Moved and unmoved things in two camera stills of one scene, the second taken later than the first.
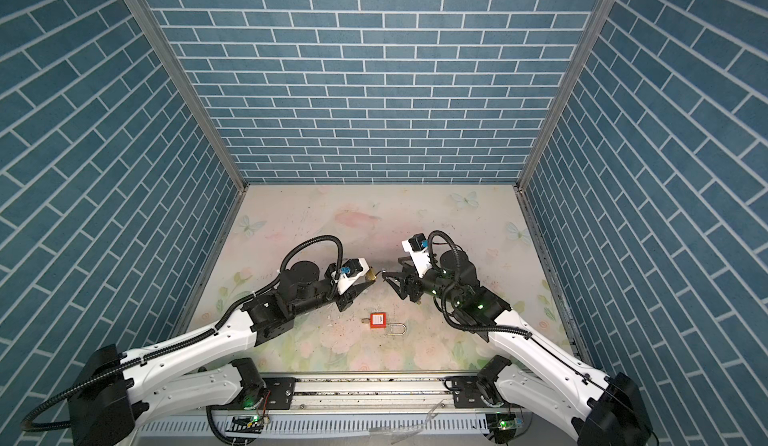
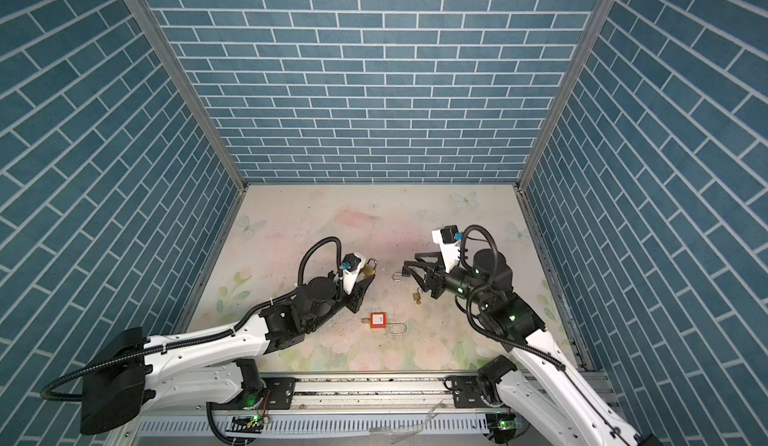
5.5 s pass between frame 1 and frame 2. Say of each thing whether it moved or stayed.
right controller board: stayed
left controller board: stayed
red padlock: stayed
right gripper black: moved
